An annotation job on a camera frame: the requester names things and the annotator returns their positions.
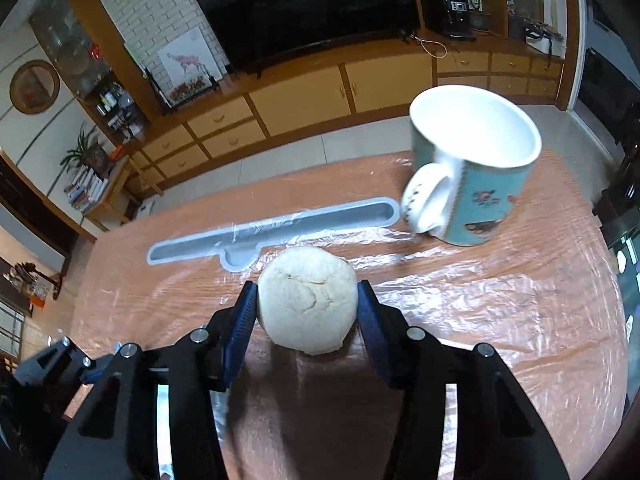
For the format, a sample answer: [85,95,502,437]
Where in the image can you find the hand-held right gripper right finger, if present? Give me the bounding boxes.
[356,280,571,480]

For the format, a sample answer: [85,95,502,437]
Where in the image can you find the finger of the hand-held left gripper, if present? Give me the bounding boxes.
[15,337,108,413]

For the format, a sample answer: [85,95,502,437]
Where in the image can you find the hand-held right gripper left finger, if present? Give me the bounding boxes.
[45,280,261,480]

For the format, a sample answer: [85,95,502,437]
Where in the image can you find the round white bun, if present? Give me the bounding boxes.
[256,247,359,356]

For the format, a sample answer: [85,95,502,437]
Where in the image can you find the teal floral mug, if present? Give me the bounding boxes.
[401,85,543,248]

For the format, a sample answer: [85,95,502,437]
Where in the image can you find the stack of books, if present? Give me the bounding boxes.
[64,165,109,214]

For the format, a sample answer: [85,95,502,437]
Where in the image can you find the wooden side table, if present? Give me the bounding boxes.
[82,155,164,234]

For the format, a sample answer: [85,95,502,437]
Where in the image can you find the long-leaf potted plant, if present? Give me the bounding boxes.
[60,122,109,177]

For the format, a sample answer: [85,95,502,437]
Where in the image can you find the wooden television cabinet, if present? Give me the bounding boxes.
[122,35,567,197]

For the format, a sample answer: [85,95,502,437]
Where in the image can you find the glass display cabinet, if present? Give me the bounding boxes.
[27,0,152,147]

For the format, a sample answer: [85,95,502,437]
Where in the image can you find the black flat television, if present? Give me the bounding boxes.
[190,0,421,79]

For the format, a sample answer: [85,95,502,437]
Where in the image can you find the black coffee machine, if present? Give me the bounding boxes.
[425,0,477,41]

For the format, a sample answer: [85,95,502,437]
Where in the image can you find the white countertop appliance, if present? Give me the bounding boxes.
[522,17,566,56]

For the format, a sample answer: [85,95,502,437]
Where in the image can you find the red flower picture frame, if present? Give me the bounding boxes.
[144,67,224,109]

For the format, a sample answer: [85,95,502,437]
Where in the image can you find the round wooden wall plaque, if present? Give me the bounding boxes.
[10,60,61,114]

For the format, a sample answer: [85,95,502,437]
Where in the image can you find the white cable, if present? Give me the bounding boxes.
[414,34,449,59]

